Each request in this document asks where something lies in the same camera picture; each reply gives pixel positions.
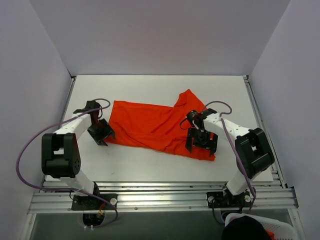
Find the orange t shirt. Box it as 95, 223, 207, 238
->
104, 89, 215, 161

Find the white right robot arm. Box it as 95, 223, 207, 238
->
185, 108, 275, 207

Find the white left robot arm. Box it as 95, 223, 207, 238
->
41, 113, 116, 210

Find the black garment in basket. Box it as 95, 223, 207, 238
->
221, 216, 272, 240

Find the white laundry basket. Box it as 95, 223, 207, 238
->
224, 212, 295, 240

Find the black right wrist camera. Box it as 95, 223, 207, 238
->
186, 110, 199, 124

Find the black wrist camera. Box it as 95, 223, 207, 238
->
84, 100, 101, 111
186, 110, 199, 124

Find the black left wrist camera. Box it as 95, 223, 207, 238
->
84, 100, 101, 111

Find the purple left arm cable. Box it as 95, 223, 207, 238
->
15, 98, 119, 229

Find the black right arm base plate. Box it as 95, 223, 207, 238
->
206, 188, 252, 209

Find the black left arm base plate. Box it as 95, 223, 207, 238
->
71, 193, 118, 211

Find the aluminium rail frame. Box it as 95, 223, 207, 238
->
19, 74, 305, 240

